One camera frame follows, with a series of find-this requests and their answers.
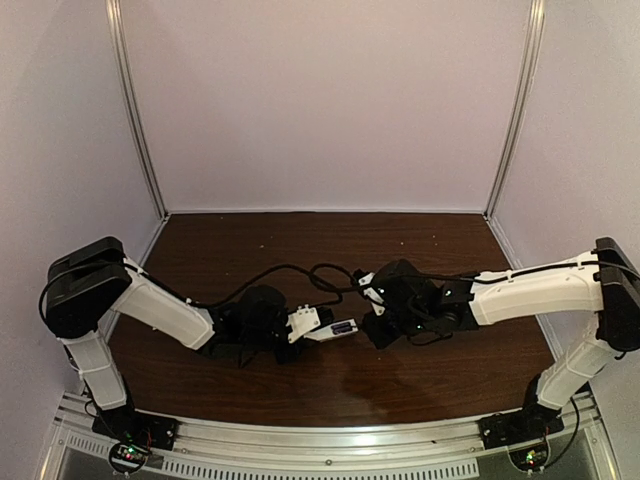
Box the white remote control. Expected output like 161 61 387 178
304 319 359 343

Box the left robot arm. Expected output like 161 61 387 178
37 236 303 420

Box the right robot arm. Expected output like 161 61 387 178
356 237 639 415

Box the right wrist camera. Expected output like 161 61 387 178
353 269 385 317

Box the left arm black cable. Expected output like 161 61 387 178
39 263 351 346

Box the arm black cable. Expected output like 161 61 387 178
309 249 626 346
39 263 351 346

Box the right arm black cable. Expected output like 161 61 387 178
309 249 626 346

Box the front aluminium rail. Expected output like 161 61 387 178
49 394 621 480

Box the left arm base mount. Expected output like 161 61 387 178
92 407 178 451

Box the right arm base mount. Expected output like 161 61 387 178
477 410 564 450

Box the right aluminium frame post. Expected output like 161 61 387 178
484 0 546 221

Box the aluminium frame post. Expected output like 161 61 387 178
484 0 546 221
105 0 169 220

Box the left aluminium frame post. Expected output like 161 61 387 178
105 0 169 220

